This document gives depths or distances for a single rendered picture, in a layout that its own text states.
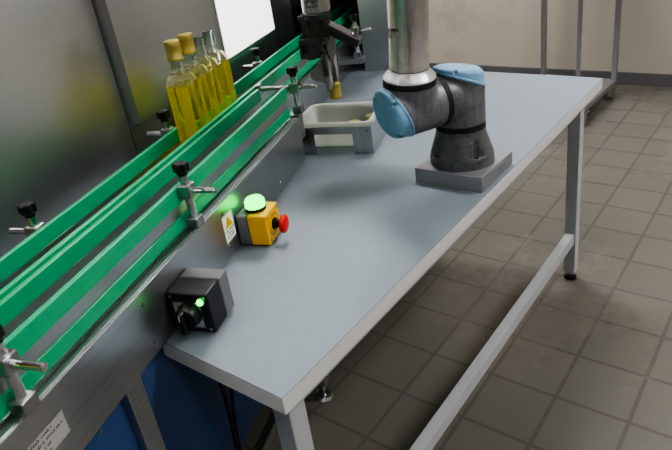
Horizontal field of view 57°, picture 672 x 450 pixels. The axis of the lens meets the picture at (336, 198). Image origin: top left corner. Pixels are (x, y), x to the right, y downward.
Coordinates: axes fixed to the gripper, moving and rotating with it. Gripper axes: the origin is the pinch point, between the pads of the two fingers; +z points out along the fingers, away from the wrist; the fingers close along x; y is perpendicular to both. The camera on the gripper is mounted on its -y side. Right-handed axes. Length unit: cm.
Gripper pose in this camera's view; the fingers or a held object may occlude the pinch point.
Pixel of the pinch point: (333, 85)
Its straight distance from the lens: 177.1
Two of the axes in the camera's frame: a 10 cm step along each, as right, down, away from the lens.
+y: -9.5, -0.3, 3.3
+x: -3.0, 4.7, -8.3
